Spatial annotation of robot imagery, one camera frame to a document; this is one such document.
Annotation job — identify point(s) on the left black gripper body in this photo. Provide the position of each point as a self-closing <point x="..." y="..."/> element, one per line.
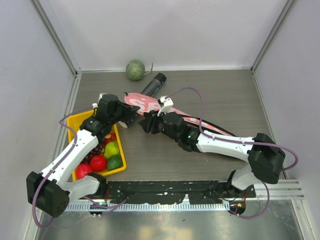
<point x="124" y="114"/>

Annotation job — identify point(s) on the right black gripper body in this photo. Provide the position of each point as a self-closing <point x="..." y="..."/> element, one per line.
<point x="158" y="122"/>

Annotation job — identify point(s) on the pink racket bag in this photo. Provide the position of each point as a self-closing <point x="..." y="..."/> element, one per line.
<point x="147" y="104"/>

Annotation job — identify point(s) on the black shuttlecock tube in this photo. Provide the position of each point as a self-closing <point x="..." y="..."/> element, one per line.
<point x="155" y="85"/>

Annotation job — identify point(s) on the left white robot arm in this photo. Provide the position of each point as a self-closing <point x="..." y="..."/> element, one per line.
<point x="50" y="190"/>

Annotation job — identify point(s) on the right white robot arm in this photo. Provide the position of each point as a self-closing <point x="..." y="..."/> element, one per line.
<point x="263" y="159"/>

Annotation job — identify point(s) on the red strawberries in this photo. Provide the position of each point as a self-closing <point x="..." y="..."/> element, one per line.
<point x="111" y="137"/>

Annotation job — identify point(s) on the yellow-green pear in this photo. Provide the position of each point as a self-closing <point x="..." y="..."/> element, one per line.
<point x="111" y="149"/>

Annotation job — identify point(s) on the green melon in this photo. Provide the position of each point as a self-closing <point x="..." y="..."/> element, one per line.
<point x="136" y="70"/>

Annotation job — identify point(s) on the red grape bunch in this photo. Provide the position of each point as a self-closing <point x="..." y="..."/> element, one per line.
<point x="99" y="149"/>

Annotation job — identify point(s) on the green lime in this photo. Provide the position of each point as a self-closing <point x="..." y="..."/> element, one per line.
<point x="114" y="162"/>

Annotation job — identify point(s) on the yellow plastic tray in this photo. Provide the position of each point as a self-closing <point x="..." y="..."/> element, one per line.
<point x="105" y="172"/>

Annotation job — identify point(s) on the red apple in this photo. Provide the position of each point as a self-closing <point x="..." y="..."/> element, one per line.
<point x="98" y="163"/>

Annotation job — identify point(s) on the red pepper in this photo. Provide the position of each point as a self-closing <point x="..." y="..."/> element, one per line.
<point x="83" y="170"/>

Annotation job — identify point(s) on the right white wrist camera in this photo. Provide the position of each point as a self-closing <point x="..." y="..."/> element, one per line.
<point x="166" y="104"/>

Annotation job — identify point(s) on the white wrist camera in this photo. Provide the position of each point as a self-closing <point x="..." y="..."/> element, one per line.
<point x="166" y="104"/>
<point x="103" y="101"/>

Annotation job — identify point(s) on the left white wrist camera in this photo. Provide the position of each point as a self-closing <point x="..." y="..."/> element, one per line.
<point x="103" y="101"/>

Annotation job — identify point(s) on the white slotted cable duct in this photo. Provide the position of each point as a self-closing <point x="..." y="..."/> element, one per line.
<point x="86" y="206"/>

